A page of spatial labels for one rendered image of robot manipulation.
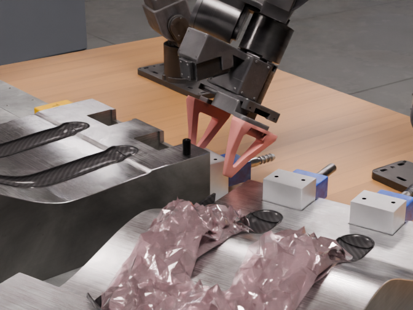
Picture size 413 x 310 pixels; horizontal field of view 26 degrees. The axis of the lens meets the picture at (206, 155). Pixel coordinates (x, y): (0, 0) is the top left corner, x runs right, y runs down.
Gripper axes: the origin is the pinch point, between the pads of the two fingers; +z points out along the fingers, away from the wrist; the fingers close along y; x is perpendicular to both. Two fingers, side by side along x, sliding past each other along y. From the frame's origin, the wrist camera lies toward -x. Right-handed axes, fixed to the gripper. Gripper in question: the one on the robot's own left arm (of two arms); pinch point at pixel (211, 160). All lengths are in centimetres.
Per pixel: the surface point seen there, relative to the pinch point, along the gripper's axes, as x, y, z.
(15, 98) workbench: -2, -51, 7
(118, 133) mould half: -11.5, -5.2, 1.5
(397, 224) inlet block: 2.3, 29.0, -3.3
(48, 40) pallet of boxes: 79, -196, -1
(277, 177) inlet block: -3.4, 15.5, -2.3
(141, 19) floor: 225, -369, -30
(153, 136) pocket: -7.9, -3.1, 0.1
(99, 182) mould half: -18.7, 5.6, 6.2
